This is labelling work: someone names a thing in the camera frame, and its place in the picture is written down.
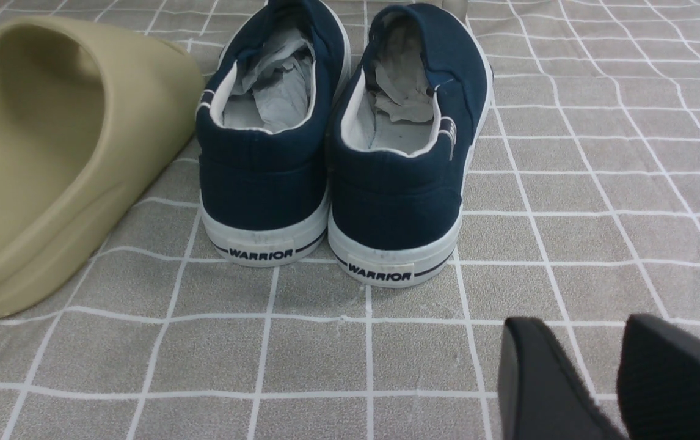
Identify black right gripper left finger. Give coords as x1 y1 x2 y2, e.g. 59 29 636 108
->
497 317 626 439

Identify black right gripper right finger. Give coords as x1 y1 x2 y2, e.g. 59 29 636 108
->
616 313 700 439

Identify navy canvas sneaker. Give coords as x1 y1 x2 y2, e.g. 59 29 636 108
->
328 3 494 288
195 1 352 268

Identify grey grid tablecloth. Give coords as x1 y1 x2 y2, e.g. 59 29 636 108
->
0 1 700 439

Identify olive right foam slipper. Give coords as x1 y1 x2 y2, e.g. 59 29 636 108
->
0 16 205 318

